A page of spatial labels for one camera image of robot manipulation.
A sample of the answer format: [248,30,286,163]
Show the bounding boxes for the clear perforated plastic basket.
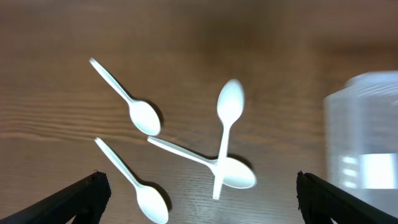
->
[324,70,397,217]

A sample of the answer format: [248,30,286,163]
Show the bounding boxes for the white spoon crossing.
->
[213,79,244,200]

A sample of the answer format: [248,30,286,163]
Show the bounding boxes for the white spoon upper left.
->
[89,58,161,136]

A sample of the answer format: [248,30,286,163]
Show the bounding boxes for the white spoon lower left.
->
[95,138,169,224]

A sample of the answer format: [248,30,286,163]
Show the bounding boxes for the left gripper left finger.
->
[1,171,111,224]

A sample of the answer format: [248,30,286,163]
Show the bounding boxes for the white spoon lying crossed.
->
[147,136,257,189]

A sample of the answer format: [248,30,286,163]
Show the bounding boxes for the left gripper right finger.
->
[296,172,397,224]

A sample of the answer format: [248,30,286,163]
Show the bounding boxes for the white label in basket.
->
[361,153,397,189]

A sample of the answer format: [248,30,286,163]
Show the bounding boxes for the white spoon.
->
[89,58,161,136]
[95,138,169,224]

